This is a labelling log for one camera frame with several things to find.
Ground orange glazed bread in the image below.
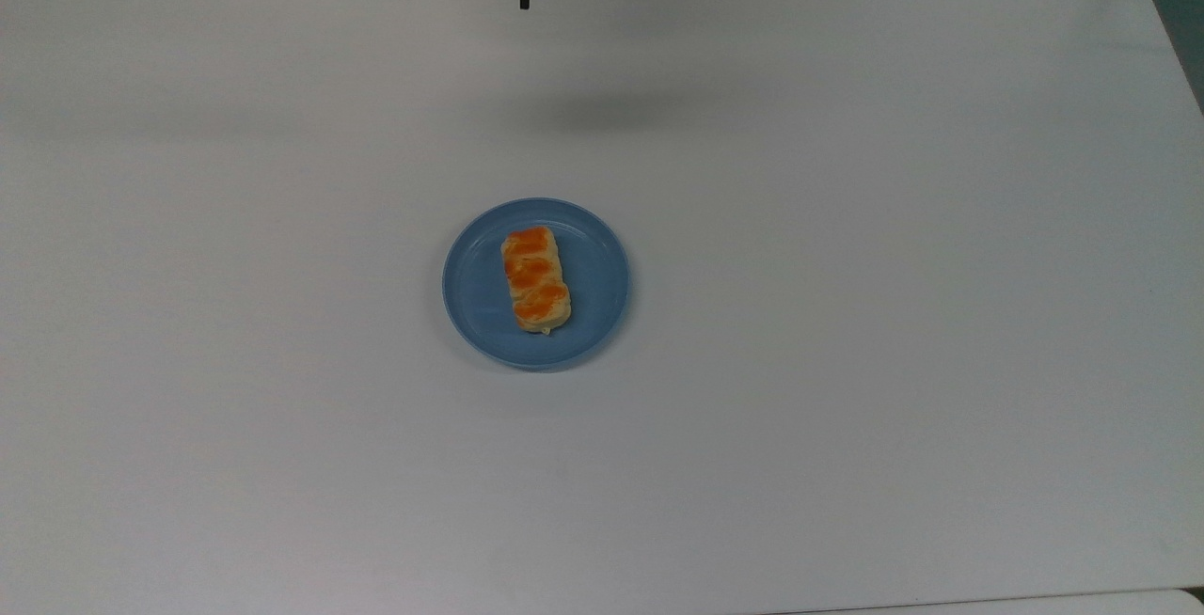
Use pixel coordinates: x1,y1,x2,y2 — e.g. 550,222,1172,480
500,226,574,335

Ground blue round plate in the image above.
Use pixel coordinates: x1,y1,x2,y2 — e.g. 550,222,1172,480
441,197,632,372

